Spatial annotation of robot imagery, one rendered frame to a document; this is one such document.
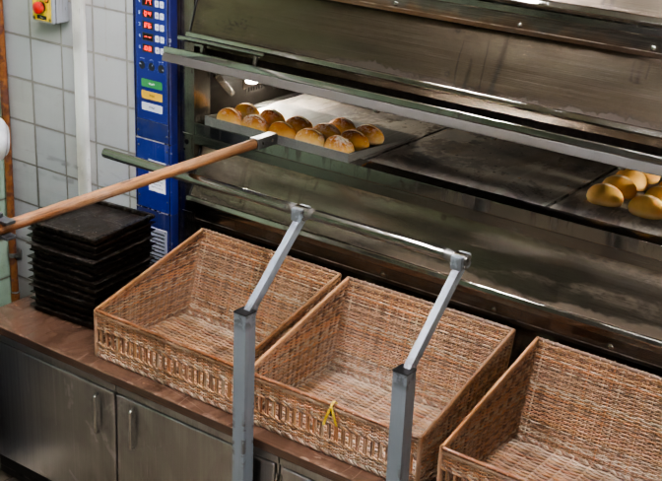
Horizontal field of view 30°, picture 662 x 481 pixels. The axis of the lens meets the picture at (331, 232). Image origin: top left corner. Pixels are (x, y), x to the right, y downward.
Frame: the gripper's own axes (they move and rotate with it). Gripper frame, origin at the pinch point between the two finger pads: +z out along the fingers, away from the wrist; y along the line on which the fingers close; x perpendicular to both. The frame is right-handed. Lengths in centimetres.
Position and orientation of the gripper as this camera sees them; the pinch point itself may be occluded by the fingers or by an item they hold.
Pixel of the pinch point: (1, 227)
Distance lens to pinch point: 301.1
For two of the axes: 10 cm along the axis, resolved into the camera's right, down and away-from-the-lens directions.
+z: 8.0, 2.5, -5.5
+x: -6.0, 2.7, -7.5
